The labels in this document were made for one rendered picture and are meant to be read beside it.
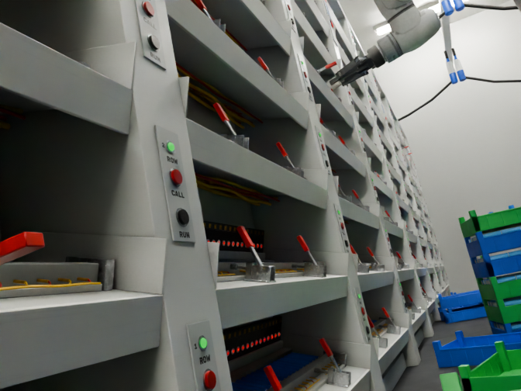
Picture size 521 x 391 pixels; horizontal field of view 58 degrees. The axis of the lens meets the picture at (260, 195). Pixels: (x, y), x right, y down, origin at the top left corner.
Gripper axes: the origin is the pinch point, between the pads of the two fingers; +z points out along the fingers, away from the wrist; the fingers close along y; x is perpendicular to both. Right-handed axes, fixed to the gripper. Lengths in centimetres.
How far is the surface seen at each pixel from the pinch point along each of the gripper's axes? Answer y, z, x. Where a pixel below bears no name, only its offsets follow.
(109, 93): -127, 9, -49
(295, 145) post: -54, 11, -34
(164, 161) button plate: -121, 10, -54
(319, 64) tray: 5.2, 0.5, 12.6
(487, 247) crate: 24, -18, -74
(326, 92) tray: -20.8, 0.8, -11.1
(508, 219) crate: 26, -29, -68
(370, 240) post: 16, 16, -54
